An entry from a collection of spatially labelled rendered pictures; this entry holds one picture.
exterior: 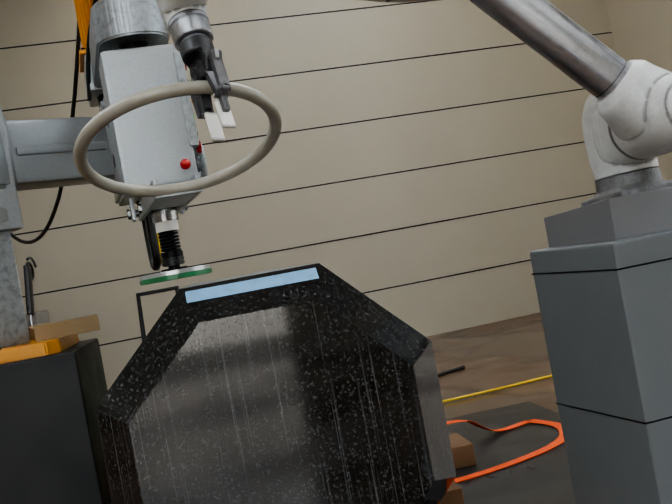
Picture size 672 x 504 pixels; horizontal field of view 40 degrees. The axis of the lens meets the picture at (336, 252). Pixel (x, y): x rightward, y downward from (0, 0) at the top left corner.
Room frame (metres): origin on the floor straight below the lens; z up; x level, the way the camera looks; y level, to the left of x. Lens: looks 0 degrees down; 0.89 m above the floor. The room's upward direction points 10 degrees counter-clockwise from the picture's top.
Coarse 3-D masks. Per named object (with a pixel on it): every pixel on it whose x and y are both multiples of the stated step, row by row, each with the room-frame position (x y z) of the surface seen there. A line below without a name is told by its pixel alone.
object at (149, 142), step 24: (144, 48) 2.69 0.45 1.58; (168, 48) 2.71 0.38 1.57; (120, 72) 2.66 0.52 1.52; (144, 72) 2.68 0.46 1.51; (168, 72) 2.70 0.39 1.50; (120, 96) 2.66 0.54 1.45; (120, 120) 2.66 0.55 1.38; (144, 120) 2.68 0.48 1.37; (168, 120) 2.69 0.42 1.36; (120, 144) 2.65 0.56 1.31; (144, 144) 2.67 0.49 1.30; (168, 144) 2.69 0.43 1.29; (120, 168) 2.66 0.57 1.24; (144, 168) 2.67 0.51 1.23; (168, 168) 2.69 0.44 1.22; (192, 168) 2.71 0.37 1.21
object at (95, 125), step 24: (144, 96) 1.91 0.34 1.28; (168, 96) 1.92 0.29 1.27; (240, 96) 2.00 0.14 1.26; (264, 96) 2.05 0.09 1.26; (96, 120) 1.95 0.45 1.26; (264, 144) 2.25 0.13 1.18; (240, 168) 2.32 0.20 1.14; (120, 192) 2.25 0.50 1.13; (144, 192) 2.30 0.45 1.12; (168, 192) 2.33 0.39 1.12
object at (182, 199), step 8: (192, 176) 2.40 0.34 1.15; (152, 184) 2.33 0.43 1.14; (184, 192) 2.34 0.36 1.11; (192, 192) 2.35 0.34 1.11; (200, 192) 2.37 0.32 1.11; (144, 200) 2.65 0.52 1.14; (152, 200) 2.41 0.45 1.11; (160, 200) 2.41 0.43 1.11; (168, 200) 2.45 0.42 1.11; (176, 200) 2.49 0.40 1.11; (184, 200) 2.54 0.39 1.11; (144, 208) 2.70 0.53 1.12; (152, 208) 2.61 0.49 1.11; (160, 208) 2.66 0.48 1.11; (128, 216) 2.93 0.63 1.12; (144, 216) 2.82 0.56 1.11
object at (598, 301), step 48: (624, 240) 2.00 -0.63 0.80; (576, 288) 2.16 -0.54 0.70; (624, 288) 1.98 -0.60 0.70; (576, 336) 2.20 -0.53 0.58; (624, 336) 2.00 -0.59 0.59; (576, 384) 2.24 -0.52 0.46; (624, 384) 2.04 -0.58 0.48; (576, 432) 2.29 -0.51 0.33; (624, 432) 2.07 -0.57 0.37; (576, 480) 2.33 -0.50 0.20; (624, 480) 2.11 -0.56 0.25
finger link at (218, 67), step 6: (210, 54) 1.92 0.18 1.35; (210, 60) 1.92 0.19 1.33; (216, 60) 1.92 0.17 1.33; (222, 60) 1.93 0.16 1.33; (216, 66) 1.91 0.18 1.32; (222, 66) 1.92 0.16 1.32; (216, 72) 1.91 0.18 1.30; (222, 72) 1.91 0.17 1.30; (216, 78) 1.91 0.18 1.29; (222, 78) 1.91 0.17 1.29; (228, 78) 1.92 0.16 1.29; (222, 84) 1.90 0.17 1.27; (228, 84) 1.91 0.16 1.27
